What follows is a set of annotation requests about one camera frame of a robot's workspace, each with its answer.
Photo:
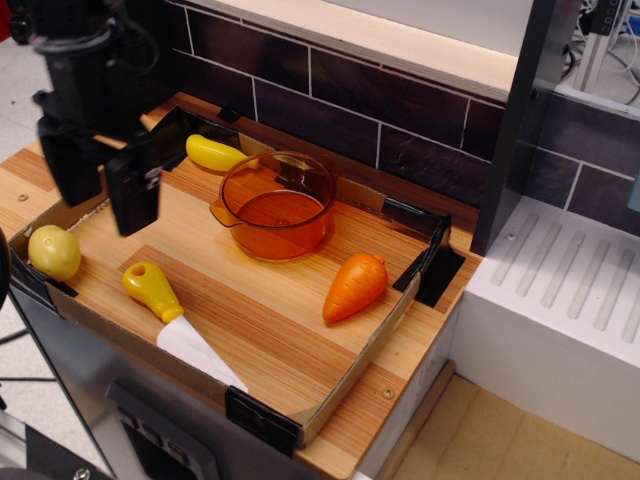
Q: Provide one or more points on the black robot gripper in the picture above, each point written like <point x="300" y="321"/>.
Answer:
<point x="99" y="62"/>

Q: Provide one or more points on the yellow toy banana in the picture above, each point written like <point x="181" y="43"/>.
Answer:
<point x="216" y="156"/>

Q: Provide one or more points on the white ribbed drainer counter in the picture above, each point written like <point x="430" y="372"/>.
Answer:
<point x="550" y="323"/>

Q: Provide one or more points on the silver toy oven front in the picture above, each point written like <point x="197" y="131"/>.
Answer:
<point x="144" y="424"/>

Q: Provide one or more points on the yellow-handled toy knife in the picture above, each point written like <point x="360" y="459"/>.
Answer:
<point x="147" y="283"/>

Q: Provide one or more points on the orange transparent plastic pot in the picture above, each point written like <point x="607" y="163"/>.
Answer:
<point x="278" y="206"/>

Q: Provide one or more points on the yellow-green toy potato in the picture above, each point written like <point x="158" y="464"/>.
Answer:
<point x="54" y="252"/>

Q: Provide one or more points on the orange toy carrot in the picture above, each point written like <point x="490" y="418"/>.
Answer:
<point x="361" y="279"/>

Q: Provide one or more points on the dark grey vertical post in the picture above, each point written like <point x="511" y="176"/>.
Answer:
<point x="539" y="68"/>

